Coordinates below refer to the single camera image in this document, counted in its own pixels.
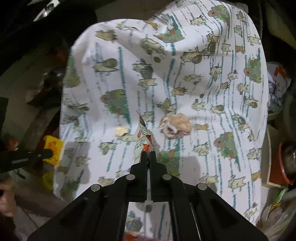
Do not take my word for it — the white red-print sauce packet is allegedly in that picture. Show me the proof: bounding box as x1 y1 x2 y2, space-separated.
133 111 154 164

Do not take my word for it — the yellow chicken seasoning packet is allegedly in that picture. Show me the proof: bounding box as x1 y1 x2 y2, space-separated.
43 135 64 166

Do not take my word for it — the person's left hand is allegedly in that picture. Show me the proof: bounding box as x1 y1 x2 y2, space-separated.
0 178 17 217

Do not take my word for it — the beige crumpled paper scrap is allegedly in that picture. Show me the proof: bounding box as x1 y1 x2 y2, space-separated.
114 126 129 137

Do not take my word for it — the crumpled brown tissue ball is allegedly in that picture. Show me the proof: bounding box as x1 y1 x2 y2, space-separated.
159 113 192 139

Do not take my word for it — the cat-print white cloth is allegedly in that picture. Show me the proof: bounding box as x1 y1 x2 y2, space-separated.
54 1 268 240

